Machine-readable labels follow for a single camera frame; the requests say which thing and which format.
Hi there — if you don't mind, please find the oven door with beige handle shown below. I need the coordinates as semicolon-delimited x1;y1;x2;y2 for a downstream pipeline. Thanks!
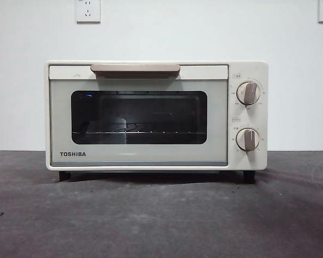
48;63;229;167

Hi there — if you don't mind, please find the beige oven timer knob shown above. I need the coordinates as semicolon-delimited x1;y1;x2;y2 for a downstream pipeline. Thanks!
236;127;261;151

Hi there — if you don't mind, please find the beige oven temperature knob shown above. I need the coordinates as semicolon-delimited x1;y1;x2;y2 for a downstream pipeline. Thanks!
236;82;262;106

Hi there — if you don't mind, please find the cream Toshiba toaster oven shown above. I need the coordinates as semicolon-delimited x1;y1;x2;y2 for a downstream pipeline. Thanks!
45;60;269;184

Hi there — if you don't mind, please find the metal wire oven rack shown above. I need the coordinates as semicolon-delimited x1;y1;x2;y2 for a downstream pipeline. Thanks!
72;122;207;135

